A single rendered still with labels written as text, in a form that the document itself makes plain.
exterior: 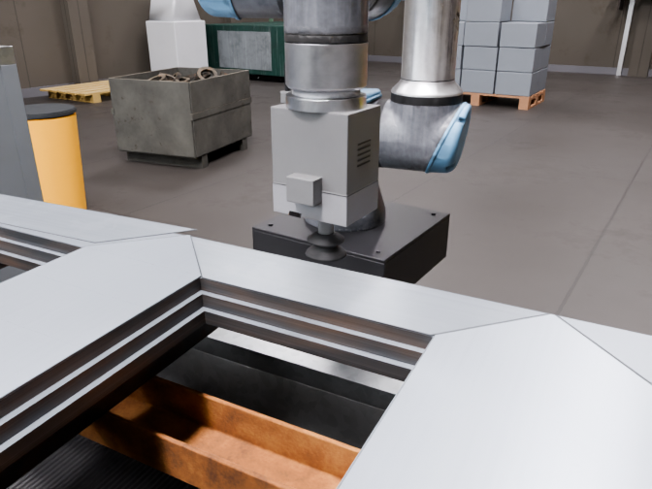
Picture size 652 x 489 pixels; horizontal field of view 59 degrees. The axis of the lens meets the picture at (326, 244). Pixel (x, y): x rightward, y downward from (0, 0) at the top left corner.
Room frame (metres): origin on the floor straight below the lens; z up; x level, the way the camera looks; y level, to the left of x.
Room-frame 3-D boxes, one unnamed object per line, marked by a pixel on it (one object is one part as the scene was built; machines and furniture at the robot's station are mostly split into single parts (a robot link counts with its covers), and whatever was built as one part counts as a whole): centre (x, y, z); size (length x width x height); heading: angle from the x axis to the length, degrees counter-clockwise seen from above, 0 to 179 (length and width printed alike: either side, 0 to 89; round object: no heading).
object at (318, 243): (0.54, 0.00, 0.91); 0.04 x 0.04 x 0.02
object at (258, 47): (10.57, 0.74, 0.42); 2.13 x 1.95 x 0.84; 147
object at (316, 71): (0.54, 0.00, 1.08); 0.08 x 0.08 x 0.05
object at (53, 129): (3.21, 1.60, 0.30); 0.39 x 0.38 x 0.61; 57
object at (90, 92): (8.01, 3.01, 0.06); 1.39 x 0.96 x 0.13; 147
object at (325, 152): (0.53, 0.01, 1.01); 0.10 x 0.09 x 0.16; 148
